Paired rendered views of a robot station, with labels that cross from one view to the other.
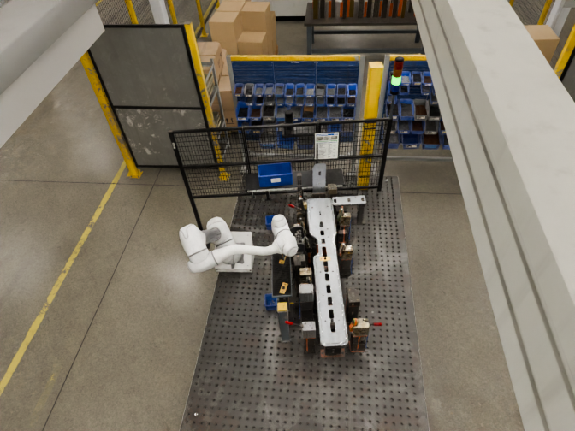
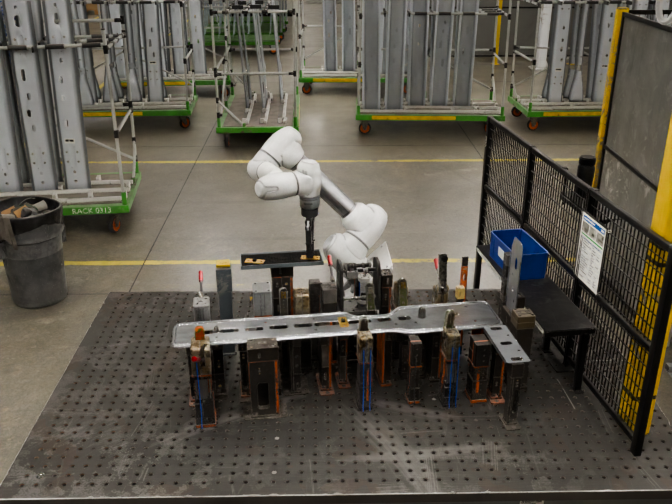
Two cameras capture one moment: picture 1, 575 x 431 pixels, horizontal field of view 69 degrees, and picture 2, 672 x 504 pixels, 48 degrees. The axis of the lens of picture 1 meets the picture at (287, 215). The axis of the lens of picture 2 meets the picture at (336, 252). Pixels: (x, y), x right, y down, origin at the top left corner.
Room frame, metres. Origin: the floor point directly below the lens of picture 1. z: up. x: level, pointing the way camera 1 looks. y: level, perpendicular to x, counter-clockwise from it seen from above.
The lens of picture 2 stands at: (1.41, -3.01, 2.55)
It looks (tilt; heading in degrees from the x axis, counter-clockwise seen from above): 24 degrees down; 80
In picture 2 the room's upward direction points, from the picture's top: straight up
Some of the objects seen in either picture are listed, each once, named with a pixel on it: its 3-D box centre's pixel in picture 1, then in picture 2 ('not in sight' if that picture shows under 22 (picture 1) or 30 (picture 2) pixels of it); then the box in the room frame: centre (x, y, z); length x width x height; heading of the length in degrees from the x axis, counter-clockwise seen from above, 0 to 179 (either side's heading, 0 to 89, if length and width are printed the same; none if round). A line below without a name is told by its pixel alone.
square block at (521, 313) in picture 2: (331, 200); (519, 349); (2.65, -0.42, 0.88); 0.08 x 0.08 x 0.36; 89
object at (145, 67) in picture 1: (158, 110); (632, 175); (4.17, 1.38, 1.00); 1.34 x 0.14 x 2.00; 81
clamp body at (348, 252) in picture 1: (346, 261); (364, 369); (1.97, -0.44, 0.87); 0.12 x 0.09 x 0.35; 89
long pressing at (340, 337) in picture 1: (326, 261); (338, 324); (1.89, -0.27, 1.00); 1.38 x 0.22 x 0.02; 179
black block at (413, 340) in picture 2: (341, 242); (414, 370); (2.18, -0.44, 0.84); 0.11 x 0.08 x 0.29; 89
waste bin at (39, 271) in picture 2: not in sight; (32, 252); (0.10, 2.25, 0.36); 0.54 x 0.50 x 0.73; 81
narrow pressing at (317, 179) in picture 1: (319, 179); (513, 276); (2.64, -0.30, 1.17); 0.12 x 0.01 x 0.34; 89
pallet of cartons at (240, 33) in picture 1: (246, 38); not in sight; (6.91, 0.45, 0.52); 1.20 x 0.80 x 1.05; 168
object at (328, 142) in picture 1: (326, 145); (591, 252); (2.93, -0.39, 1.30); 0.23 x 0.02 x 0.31; 89
